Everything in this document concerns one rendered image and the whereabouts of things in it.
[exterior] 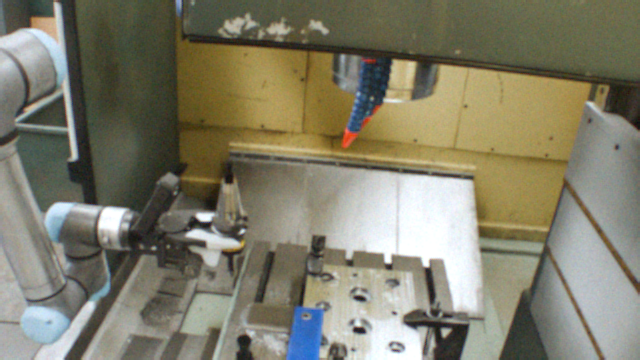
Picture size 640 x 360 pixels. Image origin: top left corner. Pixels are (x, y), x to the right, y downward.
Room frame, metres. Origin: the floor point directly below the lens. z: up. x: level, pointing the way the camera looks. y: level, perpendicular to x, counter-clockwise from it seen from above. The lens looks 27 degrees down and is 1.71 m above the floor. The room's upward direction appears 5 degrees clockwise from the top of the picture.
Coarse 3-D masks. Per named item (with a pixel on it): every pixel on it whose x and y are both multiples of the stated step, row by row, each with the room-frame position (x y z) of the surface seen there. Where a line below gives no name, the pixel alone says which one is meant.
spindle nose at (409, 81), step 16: (336, 64) 0.76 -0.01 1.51; (352, 64) 0.73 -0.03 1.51; (400, 64) 0.71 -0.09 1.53; (416, 64) 0.72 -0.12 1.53; (432, 64) 0.74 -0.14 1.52; (336, 80) 0.76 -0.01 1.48; (352, 80) 0.73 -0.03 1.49; (400, 80) 0.71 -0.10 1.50; (416, 80) 0.72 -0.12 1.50; (432, 80) 0.74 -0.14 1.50; (400, 96) 0.71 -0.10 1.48; (416, 96) 0.72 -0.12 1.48
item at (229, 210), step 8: (224, 184) 0.79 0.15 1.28; (232, 184) 0.79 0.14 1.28; (224, 192) 0.78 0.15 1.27; (232, 192) 0.79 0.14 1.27; (224, 200) 0.78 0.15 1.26; (232, 200) 0.78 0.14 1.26; (240, 200) 0.80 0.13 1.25; (224, 208) 0.78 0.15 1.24; (232, 208) 0.78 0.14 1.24; (240, 208) 0.80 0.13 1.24; (224, 216) 0.78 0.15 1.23; (232, 216) 0.78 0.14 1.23; (240, 216) 0.79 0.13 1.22
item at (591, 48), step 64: (192, 0) 0.47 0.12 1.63; (256, 0) 0.47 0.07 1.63; (320, 0) 0.47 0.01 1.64; (384, 0) 0.47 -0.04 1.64; (448, 0) 0.47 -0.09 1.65; (512, 0) 0.46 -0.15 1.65; (576, 0) 0.46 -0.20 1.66; (448, 64) 0.47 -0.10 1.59; (512, 64) 0.47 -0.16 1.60; (576, 64) 0.46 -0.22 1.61
